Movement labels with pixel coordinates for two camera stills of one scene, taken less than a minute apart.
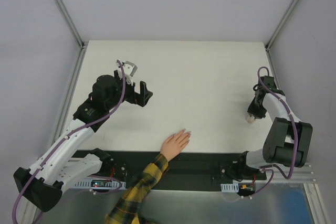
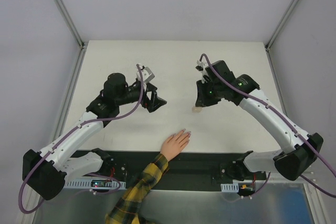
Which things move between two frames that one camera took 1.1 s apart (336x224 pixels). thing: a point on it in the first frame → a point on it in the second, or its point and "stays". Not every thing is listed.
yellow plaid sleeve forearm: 127,210 stays
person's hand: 172,146 stays
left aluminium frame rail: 27,211 stays
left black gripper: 142,94 → 147,97
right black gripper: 256,110 → 207,89
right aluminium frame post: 293,4 stays
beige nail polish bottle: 250,119 → 196,109
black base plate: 184,171 stays
